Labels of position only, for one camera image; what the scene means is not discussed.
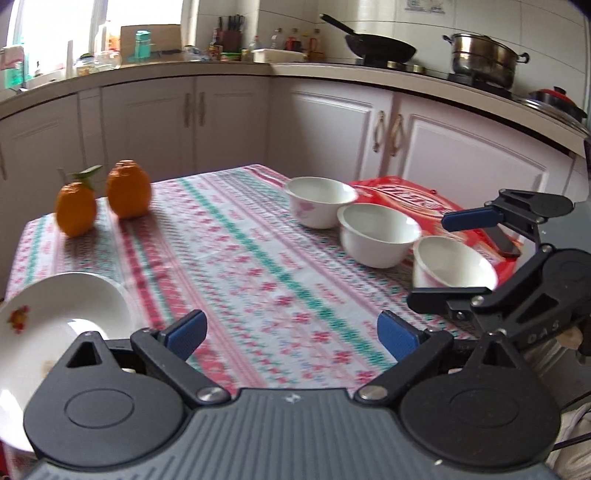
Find black wok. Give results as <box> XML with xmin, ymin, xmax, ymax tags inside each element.
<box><xmin>320</xmin><ymin>14</ymin><xmax>417</xmax><ymax>65</ymax></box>

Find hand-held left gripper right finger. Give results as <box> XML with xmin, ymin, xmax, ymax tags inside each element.
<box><xmin>355</xmin><ymin>310</ymin><xmax>527</xmax><ymax>409</ymax></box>

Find knife block with knives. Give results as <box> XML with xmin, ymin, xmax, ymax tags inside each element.
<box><xmin>217</xmin><ymin>15</ymin><xmax>245</xmax><ymax>51</ymax></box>

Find white kitchen cabinets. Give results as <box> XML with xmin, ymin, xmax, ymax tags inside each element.
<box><xmin>0</xmin><ymin>74</ymin><xmax>591</xmax><ymax>259</ymax></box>

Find orange with green leaf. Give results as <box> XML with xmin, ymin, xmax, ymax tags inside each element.
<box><xmin>54</xmin><ymin>165</ymin><xmax>103</xmax><ymax>238</ymax></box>

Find orange without leaf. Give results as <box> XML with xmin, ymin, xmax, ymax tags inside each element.
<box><xmin>106</xmin><ymin>160</ymin><xmax>152</xmax><ymax>220</ymax></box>

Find clear oil bottle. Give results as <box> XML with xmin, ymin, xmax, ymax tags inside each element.
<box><xmin>99</xmin><ymin>21</ymin><xmax>121</xmax><ymax>51</ymax></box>

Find white fruit print plate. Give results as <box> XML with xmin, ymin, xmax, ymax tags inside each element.
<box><xmin>0</xmin><ymin>272</ymin><xmax>136</xmax><ymax>454</ymax></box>

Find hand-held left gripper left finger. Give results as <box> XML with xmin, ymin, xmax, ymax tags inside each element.
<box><xmin>64</xmin><ymin>310</ymin><xmax>232</xmax><ymax>409</ymax></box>

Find teal water bottle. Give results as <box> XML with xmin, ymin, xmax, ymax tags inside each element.
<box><xmin>134</xmin><ymin>30</ymin><xmax>153</xmax><ymax>60</ymax></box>

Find gas stove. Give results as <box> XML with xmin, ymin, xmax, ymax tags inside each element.
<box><xmin>355</xmin><ymin>58</ymin><xmax>518</xmax><ymax>100</ymax></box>

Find red printed package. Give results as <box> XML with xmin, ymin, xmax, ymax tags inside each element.
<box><xmin>347</xmin><ymin>174</ymin><xmax>525</xmax><ymax>287</ymax></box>

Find patterned tablecloth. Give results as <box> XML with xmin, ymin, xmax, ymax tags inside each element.
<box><xmin>4</xmin><ymin>164</ymin><xmax>522</xmax><ymax>393</ymax></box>

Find beige kitchen countertop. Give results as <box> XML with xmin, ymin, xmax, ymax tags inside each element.
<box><xmin>0</xmin><ymin>60</ymin><xmax>591</xmax><ymax>158</ymax></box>

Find red lidded pot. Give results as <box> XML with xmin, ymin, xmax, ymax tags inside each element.
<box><xmin>526</xmin><ymin>86</ymin><xmax>587</xmax><ymax>125</ymax></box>

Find wooden cutting board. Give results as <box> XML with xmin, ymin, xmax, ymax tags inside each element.
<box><xmin>120</xmin><ymin>24</ymin><xmax>182</xmax><ymax>58</ymax></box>

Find person's right hand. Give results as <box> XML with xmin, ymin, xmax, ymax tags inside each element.
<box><xmin>558</xmin><ymin>325</ymin><xmax>591</xmax><ymax>356</ymax></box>

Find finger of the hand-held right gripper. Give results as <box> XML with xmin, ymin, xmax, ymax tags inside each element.
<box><xmin>441</xmin><ymin>188</ymin><xmax>575</xmax><ymax>258</ymax></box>
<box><xmin>406</xmin><ymin>244</ymin><xmax>555</xmax><ymax>324</ymax></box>

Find wall sticker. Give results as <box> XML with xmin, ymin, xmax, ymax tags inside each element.
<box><xmin>399</xmin><ymin>0</ymin><xmax>455</xmax><ymax>12</ymax></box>

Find steel pot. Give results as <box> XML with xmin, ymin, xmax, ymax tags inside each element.
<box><xmin>443</xmin><ymin>32</ymin><xmax>530</xmax><ymax>89</ymax></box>

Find window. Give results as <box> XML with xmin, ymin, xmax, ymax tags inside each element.
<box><xmin>0</xmin><ymin>0</ymin><xmax>185</xmax><ymax>79</ymax></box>

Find white floral bowl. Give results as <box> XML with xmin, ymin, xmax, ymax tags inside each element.
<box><xmin>337</xmin><ymin>203</ymin><xmax>422</xmax><ymax>269</ymax></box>
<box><xmin>283</xmin><ymin>176</ymin><xmax>359</xmax><ymax>230</ymax></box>
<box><xmin>412</xmin><ymin>236</ymin><xmax>499</xmax><ymax>291</ymax></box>

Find pink cloth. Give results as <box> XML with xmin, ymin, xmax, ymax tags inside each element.
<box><xmin>0</xmin><ymin>45</ymin><xmax>24</xmax><ymax>70</ymax></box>

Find white plastic tray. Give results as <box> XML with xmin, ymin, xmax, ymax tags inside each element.
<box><xmin>253</xmin><ymin>47</ymin><xmax>305</xmax><ymax>63</ymax></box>

